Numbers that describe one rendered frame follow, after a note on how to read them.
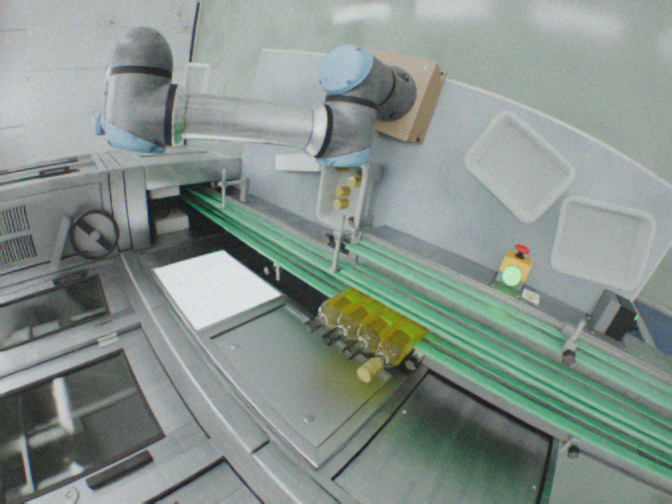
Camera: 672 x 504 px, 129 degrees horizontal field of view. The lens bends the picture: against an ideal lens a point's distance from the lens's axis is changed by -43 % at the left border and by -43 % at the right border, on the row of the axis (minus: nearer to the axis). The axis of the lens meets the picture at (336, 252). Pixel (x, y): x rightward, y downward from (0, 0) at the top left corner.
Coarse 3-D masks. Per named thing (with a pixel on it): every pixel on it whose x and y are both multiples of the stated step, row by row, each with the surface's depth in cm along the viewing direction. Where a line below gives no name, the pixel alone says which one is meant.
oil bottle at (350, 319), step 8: (368, 296) 73; (360, 304) 69; (368, 304) 70; (376, 304) 70; (344, 312) 65; (352, 312) 66; (360, 312) 66; (368, 312) 67; (376, 312) 68; (344, 320) 63; (352, 320) 63; (360, 320) 64; (344, 328) 62; (352, 328) 62; (352, 336) 63
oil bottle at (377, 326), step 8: (384, 312) 67; (392, 312) 67; (368, 320) 63; (376, 320) 64; (384, 320) 64; (392, 320) 64; (400, 320) 66; (360, 328) 61; (368, 328) 61; (376, 328) 61; (384, 328) 61; (392, 328) 64; (360, 336) 60; (368, 336) 59; (376, 336) 59; (368, 344) 59; (376, 344) 60; (368, 352) 61
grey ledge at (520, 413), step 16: (432, 368) 74; (448, 368) 70; (464, 384) 68; (496, 400) 62; (528, 416) 56; (560, 432) 51; (592, 448) 44; (608, 464) 41; (624, 464) 38; (640, 480) 33; (656, 480) 30
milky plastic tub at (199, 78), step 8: (192, 64) 79; (200, 64) 75; (208, 64) 72; (192, 72) 84; (200, 72) 86; (208, 72) 73; (216, 72) 75; (224, 72) 78; (184, 80) 85; (192, 80) 86; (200, 80) 88; (208, 80) 74; (216, 80) 77; (224, 80) 79; (192, 88) 88; (200, 88) 90; (208, 88) 76; (216, 88) 79; (224, 88) 82
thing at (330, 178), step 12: (324, 168) 88; (324, 180) 90; (336, 180) 94; (324, 192) 93; (360, 192) 81; (324, 204) 95; (360, 204) 82; (324, 216) 96; (336, 216) 97; (348, 216) 95
